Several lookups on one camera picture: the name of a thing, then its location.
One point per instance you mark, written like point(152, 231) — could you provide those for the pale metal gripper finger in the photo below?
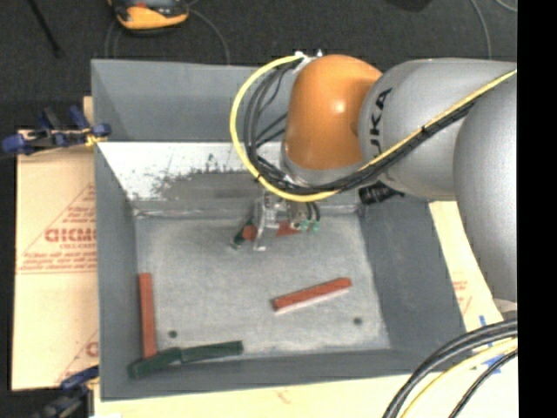
point(263, 242)
point(266, 217)

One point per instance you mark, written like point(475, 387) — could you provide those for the red-brown block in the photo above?
point(249, 232)
point(311, 295)
point(147, 316)

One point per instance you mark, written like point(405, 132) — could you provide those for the dark green flat block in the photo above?
point(239, 237)
point(213, 349)
point(152, 362)

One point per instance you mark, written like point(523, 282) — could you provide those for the grey metal bin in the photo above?
point(243, 277)

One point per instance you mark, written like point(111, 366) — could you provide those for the brown cardboard board, red print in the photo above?
point(52, 277)

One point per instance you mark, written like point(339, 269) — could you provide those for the black cylinder on white bracket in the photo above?
point(377, 194)

